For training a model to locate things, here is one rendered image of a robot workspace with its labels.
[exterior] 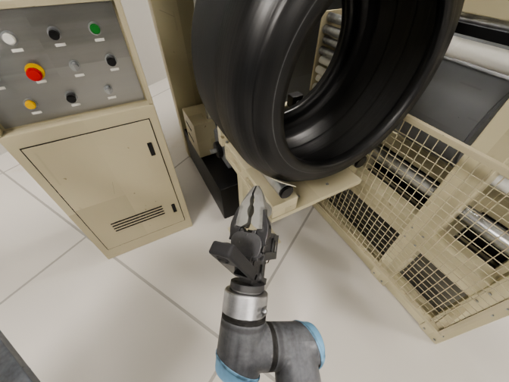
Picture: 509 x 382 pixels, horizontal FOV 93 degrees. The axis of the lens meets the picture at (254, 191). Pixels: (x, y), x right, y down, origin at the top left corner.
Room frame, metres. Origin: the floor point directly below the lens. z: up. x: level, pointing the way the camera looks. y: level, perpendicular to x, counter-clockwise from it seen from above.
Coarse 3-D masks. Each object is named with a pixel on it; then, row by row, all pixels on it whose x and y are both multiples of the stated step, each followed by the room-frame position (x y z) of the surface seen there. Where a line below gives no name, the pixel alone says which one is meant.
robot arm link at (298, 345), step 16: (272, 336) 0.12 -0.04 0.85; (288, 336) 0.12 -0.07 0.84; (304, 336) 0.12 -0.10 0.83; (320, 336) 0.12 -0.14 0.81; (288, 352) 0.09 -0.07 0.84; (304, 352) 0.09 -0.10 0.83; (320, 352) 0.09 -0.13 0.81; (272, 368) 0.07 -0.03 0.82; (288, 368) 0.07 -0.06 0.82; (304, 368) 0.07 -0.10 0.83
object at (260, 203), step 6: (258, 186) 0.35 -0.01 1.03; (258, 192) 0.34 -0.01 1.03; (258, 198) 0.32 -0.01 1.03; (264, 198) 0.33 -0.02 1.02; (258, 204) 0.31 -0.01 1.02; (264, 204) 0.31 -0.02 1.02; (258, 210) 0.30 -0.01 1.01; (270, 210) 0.33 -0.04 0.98; (252, 216) 0.30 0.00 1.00; (258, 216) 0.29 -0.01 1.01; (252, 222) 0.29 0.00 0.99; (258, 222) 0.28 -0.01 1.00; (258, 228) 0.27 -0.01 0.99
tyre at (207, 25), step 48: (240, 0) 0.44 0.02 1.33; (288, 0) 0.41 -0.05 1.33; (384, 0) 0.81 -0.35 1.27; (432, 0) 0.69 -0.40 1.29; (192, 48) 0.56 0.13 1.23; (240, 48) 0.41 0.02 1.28; (288, 48) 0.40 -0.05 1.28; (336, 48) 0.85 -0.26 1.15; (384, 48) 0.79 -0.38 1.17; (432, 48) 0.60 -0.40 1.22; (240, 96) 0.40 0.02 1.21; (336, 96) 0.81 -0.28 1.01; (384, 96) 0.70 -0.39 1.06; (240, 144) 0.40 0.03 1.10; (288, 144) 0.67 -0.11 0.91; (336, 144) 0.64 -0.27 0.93
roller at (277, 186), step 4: (264, 176) 0.52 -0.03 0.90; (268, 180) 0.50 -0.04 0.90; (272, 180) 0.49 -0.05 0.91; (272, 184) 0.48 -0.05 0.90; (276, 184) 0.47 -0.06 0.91; (280, 184) 0.47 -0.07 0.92; (284, 184) 0.47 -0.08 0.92; (276, 188) 0.47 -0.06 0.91; (280, 188) 0.46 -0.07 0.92; (284, 188) 0.45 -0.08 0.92; (288, 188) 0.46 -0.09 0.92; (292, 188) 0.47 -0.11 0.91; (276, 192) 0.46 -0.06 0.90; (280, 192) 0.45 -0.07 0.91; (284, 192) 0.45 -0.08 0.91; (288, 192) 0.46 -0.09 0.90; (280, 196) 0.45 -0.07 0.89; (284, 196) 0.45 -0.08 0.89; (288, 196) 0.46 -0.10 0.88
